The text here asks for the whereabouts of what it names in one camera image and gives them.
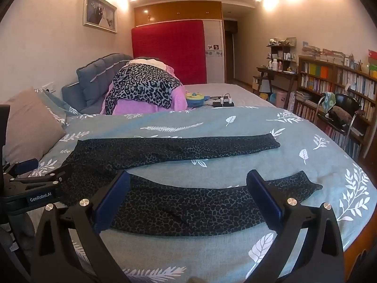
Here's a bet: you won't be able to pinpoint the framed wall photo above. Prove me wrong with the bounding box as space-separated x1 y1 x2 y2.
83 0 118 34

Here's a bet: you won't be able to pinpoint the small desktop shelf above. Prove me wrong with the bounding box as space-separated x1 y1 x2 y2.
266 44 293 71

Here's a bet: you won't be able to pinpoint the grey padded headboard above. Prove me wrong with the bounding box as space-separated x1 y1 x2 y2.
61 53 134 115

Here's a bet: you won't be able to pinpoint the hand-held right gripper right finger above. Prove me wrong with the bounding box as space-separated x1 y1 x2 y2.
246 169 345 283

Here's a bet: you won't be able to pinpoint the leaf print pillow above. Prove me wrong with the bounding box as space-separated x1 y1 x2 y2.
35 88 81 124

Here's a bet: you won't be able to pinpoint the wooden wardrobe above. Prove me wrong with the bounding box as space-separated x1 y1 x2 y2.
134 1 225 84

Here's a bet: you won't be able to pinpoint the stack of books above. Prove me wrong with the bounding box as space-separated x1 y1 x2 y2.
301 45 346 66

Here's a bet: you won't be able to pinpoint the black metal chair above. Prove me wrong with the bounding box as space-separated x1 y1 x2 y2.
313 92 366 152

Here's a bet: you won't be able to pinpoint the leopard print cloth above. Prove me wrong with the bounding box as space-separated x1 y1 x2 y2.
104 64 184 115

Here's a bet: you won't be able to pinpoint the beige pillow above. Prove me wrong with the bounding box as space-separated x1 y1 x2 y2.
3 88 67 166

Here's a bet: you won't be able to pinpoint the pink blanket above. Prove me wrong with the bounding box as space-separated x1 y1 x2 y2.
100 62 187 115

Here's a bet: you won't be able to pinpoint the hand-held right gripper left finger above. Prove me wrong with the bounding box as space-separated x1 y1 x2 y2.
29 170 131 283

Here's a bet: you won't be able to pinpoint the wooden desk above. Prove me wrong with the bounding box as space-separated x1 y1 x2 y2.
253 66 298 101

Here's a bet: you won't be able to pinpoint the pink bin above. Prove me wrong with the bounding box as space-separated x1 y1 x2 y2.
275 90 288 108

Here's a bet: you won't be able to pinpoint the wooden bookshelf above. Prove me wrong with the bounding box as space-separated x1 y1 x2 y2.
293 54 377 160

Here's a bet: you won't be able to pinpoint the red mattress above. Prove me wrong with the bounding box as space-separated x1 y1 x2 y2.
131 20 207 85

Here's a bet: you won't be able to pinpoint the blue and yellow toy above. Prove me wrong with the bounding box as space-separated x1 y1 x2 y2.
185 92 211 108

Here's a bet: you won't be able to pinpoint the dark leopard print pants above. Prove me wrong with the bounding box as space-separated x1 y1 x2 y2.
60 133 323 237

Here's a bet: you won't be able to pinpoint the dark wooden door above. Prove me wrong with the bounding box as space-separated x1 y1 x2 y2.
223 20 238 83

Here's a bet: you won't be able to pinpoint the teal leaf print blanket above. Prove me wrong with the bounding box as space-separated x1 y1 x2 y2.
28 106 377 283

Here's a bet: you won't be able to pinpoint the green patterned cloth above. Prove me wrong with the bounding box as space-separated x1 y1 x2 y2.
322 92 337 113

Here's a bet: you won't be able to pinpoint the white folded cloth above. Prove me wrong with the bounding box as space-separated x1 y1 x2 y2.
129 58 169 71

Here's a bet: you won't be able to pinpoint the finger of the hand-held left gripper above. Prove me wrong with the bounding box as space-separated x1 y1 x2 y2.
3 158 40 177
13 165 73 186

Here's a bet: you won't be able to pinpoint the brown bag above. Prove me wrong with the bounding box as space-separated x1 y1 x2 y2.
326 106 352 125

